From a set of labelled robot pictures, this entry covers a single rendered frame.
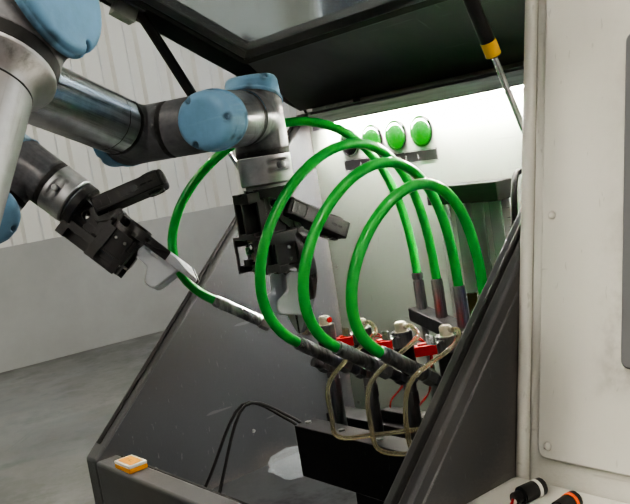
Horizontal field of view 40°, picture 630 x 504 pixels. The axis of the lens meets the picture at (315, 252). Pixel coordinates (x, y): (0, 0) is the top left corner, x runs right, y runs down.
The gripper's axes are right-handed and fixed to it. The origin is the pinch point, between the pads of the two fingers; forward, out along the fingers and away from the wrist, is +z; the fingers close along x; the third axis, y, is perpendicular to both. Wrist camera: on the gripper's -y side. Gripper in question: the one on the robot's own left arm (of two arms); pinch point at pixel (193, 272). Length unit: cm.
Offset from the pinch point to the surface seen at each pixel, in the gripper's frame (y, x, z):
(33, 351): 130, -608, -158
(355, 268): -11.2, 30.3, 19.1
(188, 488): 24.0, 5.4, 18.5
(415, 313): -15.9, -10.3, 30.8
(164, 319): 47, -662, -95
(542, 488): -4, 35, 48
